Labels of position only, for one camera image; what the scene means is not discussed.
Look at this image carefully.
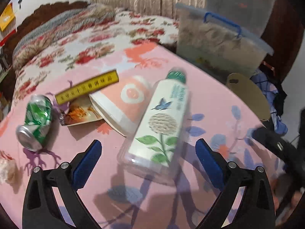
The white paper wrapper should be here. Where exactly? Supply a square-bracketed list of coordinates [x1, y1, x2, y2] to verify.
[0, 150, 17, 185]

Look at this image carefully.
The crushed green soda can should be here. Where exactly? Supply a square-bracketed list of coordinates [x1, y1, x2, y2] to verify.
[15, 94, 53, 152]

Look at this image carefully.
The foil snack wrapper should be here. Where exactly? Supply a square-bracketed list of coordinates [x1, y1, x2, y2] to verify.
[59, 95, 102, 126]

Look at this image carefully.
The clear plastic floral bottle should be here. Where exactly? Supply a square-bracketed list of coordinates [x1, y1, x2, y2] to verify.
[117, 68, 190, 186]

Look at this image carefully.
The pink paper noodle cup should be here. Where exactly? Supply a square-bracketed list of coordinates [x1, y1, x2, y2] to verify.
[89, 76, 153, 136]

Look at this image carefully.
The yellow spice box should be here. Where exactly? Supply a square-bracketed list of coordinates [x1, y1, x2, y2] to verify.
[55, 70, 119, 105]

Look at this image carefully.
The person's right hand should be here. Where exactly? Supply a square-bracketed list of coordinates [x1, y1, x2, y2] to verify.
[270, 174, 304, 224]

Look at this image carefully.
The blue clothes pile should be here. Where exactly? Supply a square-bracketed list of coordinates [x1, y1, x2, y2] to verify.
[250, 69, 288, 136]

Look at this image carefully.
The pink floral blanket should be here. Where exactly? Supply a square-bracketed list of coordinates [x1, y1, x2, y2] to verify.
[0, 43, 287, 229]

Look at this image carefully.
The clear storage box teal lid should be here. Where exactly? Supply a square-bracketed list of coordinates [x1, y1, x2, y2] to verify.
[204, 0, 276, 37]

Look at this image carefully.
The folded patterned quilt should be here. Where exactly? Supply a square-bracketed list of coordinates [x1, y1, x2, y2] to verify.
[12, 3, 116, 71]

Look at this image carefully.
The dark wooden headboard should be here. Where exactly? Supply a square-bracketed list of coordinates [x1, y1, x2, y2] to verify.
[2, 1, 88, 64]

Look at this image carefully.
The white red floral bedsheet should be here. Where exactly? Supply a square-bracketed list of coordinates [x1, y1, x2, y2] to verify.
[12, 11, 179, 105]

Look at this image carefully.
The clear storage box blue handle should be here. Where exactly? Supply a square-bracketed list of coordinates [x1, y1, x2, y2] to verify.
[176, 3, 274, 80]

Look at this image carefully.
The red yellow wall calendar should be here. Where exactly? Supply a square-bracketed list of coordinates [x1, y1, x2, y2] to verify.
[0, 3, 17, 47]

